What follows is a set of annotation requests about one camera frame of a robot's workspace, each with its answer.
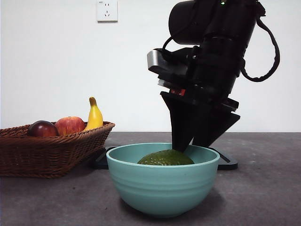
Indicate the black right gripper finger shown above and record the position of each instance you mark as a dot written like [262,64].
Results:
[181,122]
[216,127]

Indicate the green avocado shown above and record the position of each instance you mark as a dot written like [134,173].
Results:
[164,159]

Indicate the teal ceramic bowl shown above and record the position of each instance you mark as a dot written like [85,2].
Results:
[164,188]

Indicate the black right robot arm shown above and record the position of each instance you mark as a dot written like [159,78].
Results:
[223,35]

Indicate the black rectangular tray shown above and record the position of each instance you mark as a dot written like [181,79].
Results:
[229,164]

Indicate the yellow banana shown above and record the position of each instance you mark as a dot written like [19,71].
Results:
[95,117]

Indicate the red yellow apple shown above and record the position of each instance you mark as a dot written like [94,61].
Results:
[69,126]

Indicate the dark red plum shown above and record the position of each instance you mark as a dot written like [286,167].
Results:
[43,129]

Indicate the brown woven wicker basket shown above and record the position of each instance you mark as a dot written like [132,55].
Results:
[47,155]

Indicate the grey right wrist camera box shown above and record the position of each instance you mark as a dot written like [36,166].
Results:
[164,63]

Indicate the white wall power socket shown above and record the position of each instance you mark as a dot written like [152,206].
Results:
[107,11]

